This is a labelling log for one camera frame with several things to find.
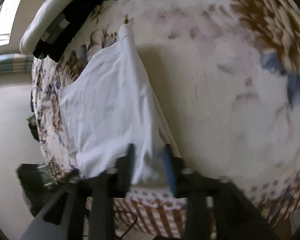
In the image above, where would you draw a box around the white t-shirt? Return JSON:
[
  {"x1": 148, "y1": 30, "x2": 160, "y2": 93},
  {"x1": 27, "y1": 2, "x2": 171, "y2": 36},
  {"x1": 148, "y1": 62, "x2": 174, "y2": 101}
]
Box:
[{"x1": 58, "y1": 24, "x2": 179, "y2": 187}]

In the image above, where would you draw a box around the dark folded clothes stack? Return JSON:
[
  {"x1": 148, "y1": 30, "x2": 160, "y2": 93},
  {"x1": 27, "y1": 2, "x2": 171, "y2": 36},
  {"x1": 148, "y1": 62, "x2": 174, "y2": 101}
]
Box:
[{"x1": 33, "y1": 0, "x2": 107, "y2": 62}]

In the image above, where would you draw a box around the left green curtain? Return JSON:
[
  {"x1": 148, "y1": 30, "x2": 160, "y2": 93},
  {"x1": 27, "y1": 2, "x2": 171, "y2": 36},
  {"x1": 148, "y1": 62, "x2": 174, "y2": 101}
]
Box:
[{"x1": 0, "y1": 54, "x2": 33, "y2": 74}]

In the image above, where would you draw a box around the floral bed blanket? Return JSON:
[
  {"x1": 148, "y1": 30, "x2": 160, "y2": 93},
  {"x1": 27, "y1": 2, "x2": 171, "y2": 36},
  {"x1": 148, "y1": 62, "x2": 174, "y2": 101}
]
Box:
[{"x1": 30, "y1": 0, "x2": 300, "y2": 239}]

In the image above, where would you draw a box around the window with metal bars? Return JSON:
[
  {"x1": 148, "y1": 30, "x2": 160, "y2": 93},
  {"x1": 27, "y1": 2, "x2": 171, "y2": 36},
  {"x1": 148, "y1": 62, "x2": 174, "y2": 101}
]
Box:
[{"x1": 0, "y1": 0, "x2": 21, "y2": 46}]

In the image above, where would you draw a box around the folded white garment on stack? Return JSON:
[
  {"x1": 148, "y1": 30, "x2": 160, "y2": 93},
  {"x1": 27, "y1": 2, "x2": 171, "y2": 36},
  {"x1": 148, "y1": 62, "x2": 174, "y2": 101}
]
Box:
[{"x1": 19, "y1": 0, "x2": 73, "y2": 55}]

